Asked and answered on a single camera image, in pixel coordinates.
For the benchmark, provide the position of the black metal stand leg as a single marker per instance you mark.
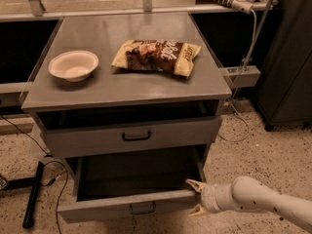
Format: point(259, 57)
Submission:
point(34, 183)

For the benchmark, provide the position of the white paper bowl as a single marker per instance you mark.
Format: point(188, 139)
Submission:
point(73, 66)

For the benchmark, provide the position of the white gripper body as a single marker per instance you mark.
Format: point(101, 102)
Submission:
point(209, 197)

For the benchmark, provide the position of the yellow brown chip bag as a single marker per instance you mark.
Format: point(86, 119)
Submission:
point(165, 56)

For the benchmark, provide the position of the grey drawer cabinet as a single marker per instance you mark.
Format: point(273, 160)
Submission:
point(112, 96)

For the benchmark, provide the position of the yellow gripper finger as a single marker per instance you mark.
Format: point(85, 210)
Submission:
point(198, 210)
point(198, 186)

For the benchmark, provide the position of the dark cabinet at right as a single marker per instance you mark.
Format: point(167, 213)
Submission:
point(284, 90)

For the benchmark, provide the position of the grey back shelf rail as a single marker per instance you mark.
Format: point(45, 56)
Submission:
point(196, 9)

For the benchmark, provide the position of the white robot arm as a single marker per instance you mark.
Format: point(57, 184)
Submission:
point(248, 195)

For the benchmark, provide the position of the grey side bracket box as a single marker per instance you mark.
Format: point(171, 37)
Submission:
point(240, 79)

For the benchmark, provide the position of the grey top drawer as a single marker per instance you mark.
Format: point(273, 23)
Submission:
point(131, 137)

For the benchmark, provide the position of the grey drawer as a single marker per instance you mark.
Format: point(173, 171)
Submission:
point(131, 137)
point(135, 183)

